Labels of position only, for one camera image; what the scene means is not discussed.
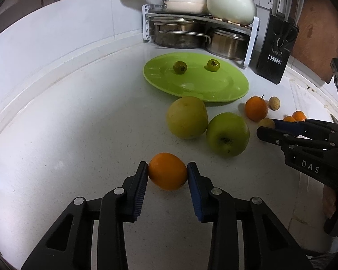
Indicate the small green fruit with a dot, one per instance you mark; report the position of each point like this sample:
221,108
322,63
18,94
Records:
212,65
180,67

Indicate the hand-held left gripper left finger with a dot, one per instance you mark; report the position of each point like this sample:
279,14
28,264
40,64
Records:
139,191

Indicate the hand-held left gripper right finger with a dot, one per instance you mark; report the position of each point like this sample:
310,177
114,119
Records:
195,194

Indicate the black scissors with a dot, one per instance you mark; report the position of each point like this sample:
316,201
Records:
281,38

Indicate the black knife block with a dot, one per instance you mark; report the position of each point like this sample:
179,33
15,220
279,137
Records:
270,67

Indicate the yellow pear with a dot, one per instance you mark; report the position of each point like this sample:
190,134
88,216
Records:
186,118

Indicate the person's right hand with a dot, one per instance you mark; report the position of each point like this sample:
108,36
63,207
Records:
329,202

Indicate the white ceramic pot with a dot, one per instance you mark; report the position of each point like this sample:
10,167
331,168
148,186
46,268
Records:
231,5

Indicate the green plate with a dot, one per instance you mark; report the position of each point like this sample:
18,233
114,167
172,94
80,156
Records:
200,90

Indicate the small yellowish fruit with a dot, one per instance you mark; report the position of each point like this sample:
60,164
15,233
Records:
266,123

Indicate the cream saucepan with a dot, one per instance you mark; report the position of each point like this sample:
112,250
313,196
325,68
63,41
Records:
186,4

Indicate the orange with stem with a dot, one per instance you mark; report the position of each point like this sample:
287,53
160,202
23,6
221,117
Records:
255,109

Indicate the beaded wooden trivet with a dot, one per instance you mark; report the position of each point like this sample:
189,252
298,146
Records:
231,22

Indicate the green apple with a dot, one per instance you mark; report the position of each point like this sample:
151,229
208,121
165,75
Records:
228,135

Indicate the wooden cutting board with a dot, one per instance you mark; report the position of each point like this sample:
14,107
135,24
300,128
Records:
318,42

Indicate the large round orange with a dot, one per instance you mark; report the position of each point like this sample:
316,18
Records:
167,171

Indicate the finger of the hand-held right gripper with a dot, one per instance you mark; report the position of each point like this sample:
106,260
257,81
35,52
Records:
270,134
287,125

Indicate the tan round fruit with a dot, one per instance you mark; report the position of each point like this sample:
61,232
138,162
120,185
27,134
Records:
274,103

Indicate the small orange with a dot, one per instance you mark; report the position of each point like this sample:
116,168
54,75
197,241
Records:
288,119
299,115

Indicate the steel pot with lid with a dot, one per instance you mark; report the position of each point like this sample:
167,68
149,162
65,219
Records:
226,45

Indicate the white pot rack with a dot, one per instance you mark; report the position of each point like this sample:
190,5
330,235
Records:
147,22

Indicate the wide steel pot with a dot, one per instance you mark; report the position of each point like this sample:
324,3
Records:
177,38

